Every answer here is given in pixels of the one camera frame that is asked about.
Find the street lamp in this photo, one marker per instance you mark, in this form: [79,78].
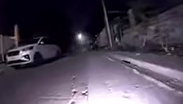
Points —
[79,36]

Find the grey asphalt road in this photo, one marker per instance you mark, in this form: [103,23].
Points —
[92,78]

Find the tall pole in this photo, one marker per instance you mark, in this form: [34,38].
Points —
[107,26]

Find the white car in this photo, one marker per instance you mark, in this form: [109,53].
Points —
[29,53]

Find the pale concrete kerb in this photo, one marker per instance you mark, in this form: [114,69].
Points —
[155,67]

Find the dark pavement strip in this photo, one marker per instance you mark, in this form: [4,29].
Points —
[177,56]

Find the long grey wall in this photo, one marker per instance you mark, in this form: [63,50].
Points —
[170,24]

